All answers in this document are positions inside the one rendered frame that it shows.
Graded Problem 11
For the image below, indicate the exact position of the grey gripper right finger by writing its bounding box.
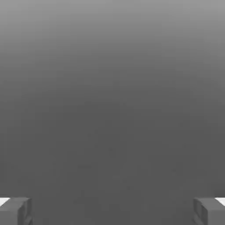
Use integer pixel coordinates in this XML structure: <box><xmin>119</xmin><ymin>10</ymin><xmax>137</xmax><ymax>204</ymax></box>
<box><xmin>192</xmin><ymin>196</ymin><xmax>225</xmax><ymax>225</ymax></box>

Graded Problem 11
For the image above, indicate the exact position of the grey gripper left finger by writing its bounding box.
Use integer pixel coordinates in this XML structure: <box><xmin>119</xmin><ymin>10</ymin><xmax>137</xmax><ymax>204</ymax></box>
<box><xmin>0</xmin><ymin>196</ymin><xmax>33</xmax><ymax>225</ymax></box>

